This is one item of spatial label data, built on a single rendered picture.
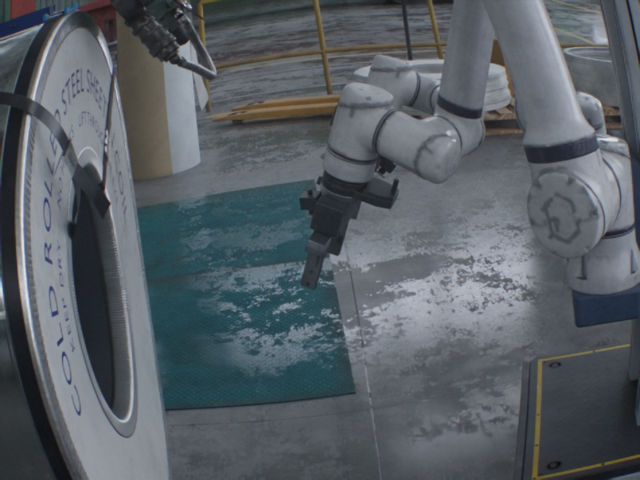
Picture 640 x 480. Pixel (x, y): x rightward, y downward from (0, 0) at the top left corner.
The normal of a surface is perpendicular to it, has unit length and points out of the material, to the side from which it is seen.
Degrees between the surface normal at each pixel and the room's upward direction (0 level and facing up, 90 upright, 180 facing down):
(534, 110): 92
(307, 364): 0
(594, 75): 90
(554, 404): 0
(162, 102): 90
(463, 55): 94
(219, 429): 0
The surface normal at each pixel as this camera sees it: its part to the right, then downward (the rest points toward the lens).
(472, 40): -0.15, 0.45
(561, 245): -0.53, 0.51
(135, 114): -0.45, 0.31
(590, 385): -0.13, -0.95
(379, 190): 0.22, -0.84
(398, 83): 0.24, 0.25
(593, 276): -0.61, -0.03
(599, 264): -0.41, -0.07
